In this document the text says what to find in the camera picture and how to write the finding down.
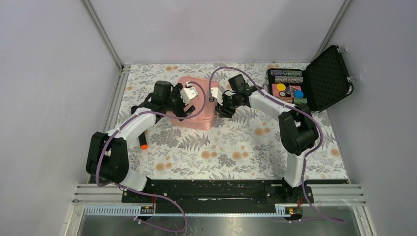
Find black thermometer orange tip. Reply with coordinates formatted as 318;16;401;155
131;106;148;150

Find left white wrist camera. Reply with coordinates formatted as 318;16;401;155
179;83;199;105

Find black poker chip case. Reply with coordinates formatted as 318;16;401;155
265;44;354;112

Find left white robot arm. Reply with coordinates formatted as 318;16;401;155
86;81;224;202

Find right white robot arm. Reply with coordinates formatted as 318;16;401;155
209;74;319;203

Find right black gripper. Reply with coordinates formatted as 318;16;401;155
215;93;240;119

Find floral table mat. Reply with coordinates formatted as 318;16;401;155
97;62;349;180

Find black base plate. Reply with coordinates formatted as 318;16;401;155
121;179;314;214

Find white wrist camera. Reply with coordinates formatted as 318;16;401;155
208;87;223;105
179;83;199;105

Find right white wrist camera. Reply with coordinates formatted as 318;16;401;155
208;87;223;105

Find pink medicine kit case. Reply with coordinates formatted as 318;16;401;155
170;76;217;130

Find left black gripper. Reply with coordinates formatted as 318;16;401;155
164;84;195;120

